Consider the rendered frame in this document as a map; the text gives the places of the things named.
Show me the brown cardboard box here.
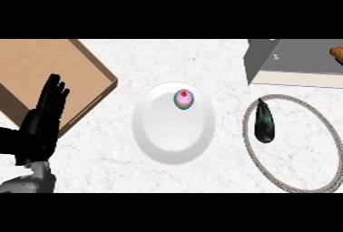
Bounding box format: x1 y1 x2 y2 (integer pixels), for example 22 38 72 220
0 39 120 139

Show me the dark green eggplant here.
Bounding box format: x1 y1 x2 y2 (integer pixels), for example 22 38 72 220
253 97 276 144

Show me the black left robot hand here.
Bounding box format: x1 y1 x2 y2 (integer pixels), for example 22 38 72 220
0 72 71 167

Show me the brown croissant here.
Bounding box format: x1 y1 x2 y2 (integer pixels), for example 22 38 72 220
328 46 343 66

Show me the pink frosted cupcake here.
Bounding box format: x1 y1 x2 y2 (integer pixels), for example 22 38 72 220
173 88 195 111

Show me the white oval plate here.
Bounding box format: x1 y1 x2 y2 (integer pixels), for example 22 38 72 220
131 82 217 166

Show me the grey wire ring basket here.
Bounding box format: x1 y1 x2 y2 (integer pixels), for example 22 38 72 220
241 93 343 194

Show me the grey square placemat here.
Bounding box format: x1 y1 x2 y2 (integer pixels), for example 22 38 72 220
242 39 343 90

